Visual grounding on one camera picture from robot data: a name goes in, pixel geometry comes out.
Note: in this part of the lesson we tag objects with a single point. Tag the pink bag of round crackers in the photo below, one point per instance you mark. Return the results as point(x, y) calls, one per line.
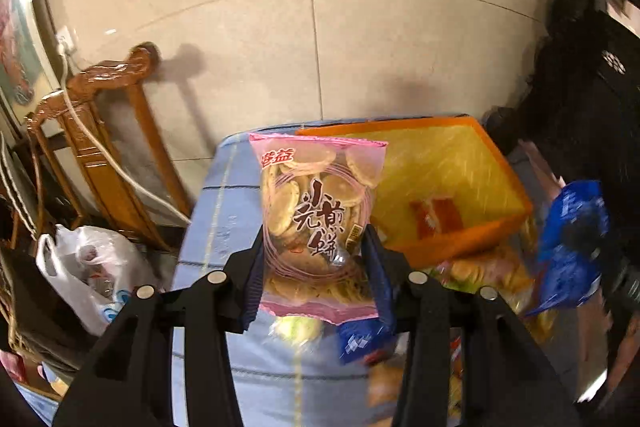
point(310, 207)

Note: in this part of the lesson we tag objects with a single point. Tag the pale green snack packet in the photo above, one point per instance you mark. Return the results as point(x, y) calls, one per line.
point(295, 331)

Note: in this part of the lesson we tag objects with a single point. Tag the white plastic bag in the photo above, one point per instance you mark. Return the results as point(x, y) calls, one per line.
point(85, 272)

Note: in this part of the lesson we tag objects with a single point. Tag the blue striped bed sheet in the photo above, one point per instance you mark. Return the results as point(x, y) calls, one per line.
point(220, 227)

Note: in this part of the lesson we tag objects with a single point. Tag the framed wall picture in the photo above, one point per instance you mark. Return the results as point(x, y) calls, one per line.
point(17, 47)

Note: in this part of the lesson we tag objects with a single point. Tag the blue and white snack packet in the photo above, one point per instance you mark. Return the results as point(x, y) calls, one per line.
point(360, 339)

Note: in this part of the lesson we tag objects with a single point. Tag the carved wooden chair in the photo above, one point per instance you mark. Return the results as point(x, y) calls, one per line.
point(115, 147)

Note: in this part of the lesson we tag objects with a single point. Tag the orange cardboard box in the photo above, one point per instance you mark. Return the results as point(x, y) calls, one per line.
point(450, 157)

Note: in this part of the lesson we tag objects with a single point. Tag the pile of assorted snack packets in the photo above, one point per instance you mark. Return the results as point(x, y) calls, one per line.
point(480, 272)

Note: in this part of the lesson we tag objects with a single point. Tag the white wall socket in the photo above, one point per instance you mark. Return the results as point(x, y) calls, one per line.
point(66, 39)

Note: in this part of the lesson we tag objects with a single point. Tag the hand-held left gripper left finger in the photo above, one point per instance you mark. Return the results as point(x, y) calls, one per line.
point(251, 292)

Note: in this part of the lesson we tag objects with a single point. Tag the red snack packet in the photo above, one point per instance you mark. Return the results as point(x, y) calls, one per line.
point(437, 217)

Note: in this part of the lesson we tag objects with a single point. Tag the blue snack bag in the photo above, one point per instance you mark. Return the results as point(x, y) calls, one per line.
point(560, 277)

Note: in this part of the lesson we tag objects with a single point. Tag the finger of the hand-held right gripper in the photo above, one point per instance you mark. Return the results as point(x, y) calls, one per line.
point(582, 237)

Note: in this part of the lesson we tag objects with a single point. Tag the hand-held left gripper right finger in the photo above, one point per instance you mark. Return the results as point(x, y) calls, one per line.
point(376, 287)

